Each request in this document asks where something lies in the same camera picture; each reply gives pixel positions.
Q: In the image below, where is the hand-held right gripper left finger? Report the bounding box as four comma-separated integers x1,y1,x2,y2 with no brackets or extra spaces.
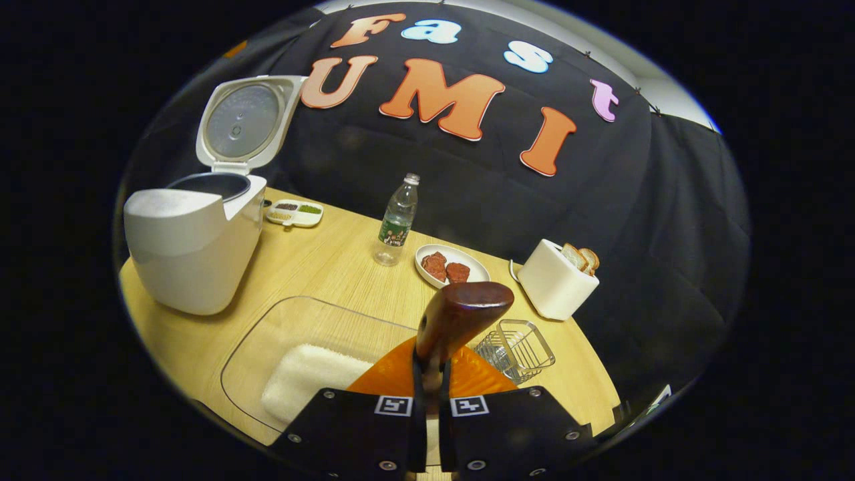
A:
271,336,428,481

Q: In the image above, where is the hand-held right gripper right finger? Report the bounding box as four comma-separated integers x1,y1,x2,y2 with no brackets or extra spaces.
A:
438,344,599,481

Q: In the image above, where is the wire chopstick holder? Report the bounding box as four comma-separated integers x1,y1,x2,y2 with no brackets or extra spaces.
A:
476,319,556,385

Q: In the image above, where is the brown wooden spoon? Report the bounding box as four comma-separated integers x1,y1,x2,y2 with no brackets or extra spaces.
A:
414,281,516,402

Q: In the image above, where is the pile of white rice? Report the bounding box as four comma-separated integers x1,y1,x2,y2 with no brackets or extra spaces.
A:
261,344,375,425

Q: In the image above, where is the white rice cooker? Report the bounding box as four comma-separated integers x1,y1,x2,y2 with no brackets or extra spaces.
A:
124,75,308,316

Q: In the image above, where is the white oval plate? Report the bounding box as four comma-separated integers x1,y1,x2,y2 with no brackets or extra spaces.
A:
415,244,491,289

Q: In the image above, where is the clear plastic tray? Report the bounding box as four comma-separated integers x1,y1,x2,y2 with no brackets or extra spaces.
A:
220,296,428,435

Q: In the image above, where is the white toaster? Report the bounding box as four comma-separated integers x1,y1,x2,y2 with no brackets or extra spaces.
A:
516,238,600,321

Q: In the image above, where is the clear water bottle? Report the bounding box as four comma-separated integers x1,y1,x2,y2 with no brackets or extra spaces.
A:
374,173,421,267

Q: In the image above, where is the white divided grain dish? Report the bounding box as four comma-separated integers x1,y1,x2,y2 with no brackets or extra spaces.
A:
266,199,325,228

